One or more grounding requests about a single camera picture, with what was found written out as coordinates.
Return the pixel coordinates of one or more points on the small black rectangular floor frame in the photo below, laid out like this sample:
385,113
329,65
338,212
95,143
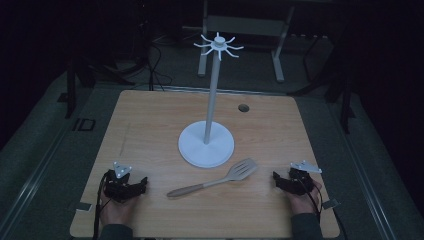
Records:
84,124

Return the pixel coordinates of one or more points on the person's left hand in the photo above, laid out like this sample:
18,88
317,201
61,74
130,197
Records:
117,212

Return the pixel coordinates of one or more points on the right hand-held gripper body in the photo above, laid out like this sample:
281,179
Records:
297,181

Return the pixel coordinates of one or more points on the white utensil rack stand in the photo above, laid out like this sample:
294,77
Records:
208,133

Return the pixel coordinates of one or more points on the black stand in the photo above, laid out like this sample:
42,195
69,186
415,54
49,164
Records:
340,90
75,83

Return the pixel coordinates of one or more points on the person's right hand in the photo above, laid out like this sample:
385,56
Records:
305,201

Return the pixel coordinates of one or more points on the white metal table frame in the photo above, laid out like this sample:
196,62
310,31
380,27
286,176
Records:
245,36

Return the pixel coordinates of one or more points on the grey tape tab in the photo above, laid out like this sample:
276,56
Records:
330,203
83,207

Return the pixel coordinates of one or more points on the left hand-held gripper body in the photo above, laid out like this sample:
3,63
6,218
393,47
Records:
117,187

